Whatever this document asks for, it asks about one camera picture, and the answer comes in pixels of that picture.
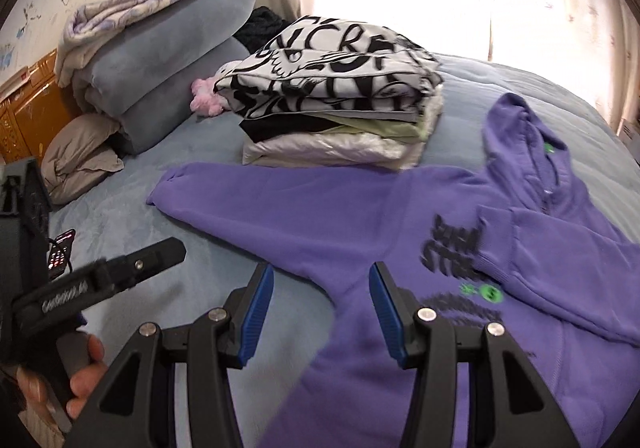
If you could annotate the black and white printed garment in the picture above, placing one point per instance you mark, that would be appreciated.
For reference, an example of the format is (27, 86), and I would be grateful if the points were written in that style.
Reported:
(340, 68)

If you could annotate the sheer patterned curtain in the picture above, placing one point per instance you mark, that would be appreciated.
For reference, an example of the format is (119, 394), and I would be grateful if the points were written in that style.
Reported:
(575, 3)

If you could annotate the light blue bed blanket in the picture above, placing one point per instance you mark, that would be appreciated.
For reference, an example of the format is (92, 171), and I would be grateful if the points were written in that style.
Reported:
(140, 228)

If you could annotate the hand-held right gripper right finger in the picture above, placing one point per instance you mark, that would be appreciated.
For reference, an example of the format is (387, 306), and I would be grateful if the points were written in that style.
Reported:
(385, 314)

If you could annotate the beige pillow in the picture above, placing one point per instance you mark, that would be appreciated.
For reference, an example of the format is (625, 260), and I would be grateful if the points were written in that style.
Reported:
(80, 158)

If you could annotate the black folded garment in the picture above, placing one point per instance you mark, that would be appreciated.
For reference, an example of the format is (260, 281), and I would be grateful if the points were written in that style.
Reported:
(280, 126)

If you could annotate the light green folded garment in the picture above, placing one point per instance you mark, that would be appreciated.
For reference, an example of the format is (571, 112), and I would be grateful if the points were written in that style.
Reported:
(385, 128)

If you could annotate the wooden headboard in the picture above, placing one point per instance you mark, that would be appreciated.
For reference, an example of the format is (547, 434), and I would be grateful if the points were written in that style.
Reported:
(30, 113)

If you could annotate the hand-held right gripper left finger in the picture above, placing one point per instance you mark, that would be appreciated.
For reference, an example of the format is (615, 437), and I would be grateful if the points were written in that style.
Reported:
(257, 309)

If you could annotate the black mobile phone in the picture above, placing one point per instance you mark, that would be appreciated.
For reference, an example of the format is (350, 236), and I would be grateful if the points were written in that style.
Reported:
(61, 253)

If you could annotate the dark knitted cloth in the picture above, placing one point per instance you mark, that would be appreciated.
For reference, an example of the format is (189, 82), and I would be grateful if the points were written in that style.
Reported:
(260, 26)

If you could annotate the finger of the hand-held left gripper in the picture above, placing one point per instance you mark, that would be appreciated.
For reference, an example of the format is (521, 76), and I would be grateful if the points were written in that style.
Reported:
(145, 260)

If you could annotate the person's left hand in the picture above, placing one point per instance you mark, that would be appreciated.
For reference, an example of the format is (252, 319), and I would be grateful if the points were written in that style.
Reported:
(87, 378)

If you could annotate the grey-blue folded blanket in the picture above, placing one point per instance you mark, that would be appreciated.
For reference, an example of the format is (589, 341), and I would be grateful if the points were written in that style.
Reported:
(175, 63)

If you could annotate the purple hoodie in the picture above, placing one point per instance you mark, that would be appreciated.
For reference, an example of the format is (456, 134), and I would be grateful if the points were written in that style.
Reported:
(325, 208)

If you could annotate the pink plush toy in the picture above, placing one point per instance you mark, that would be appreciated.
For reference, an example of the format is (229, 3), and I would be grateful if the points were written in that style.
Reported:
(207, 96)

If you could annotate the white folded garment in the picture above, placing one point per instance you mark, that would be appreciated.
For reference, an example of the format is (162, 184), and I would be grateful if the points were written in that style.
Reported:
(325, 151)

